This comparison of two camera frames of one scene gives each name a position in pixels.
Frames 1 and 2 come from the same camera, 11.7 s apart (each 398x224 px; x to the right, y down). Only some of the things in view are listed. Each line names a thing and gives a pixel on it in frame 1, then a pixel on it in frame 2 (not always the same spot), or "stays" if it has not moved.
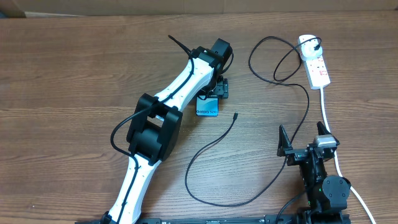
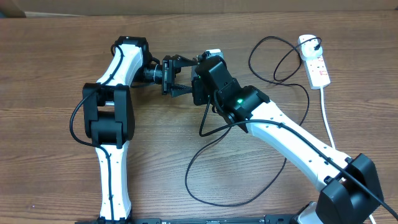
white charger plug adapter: (309, 47) stays
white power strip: (316, 72) stays
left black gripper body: (220, 90) to (167, 74)
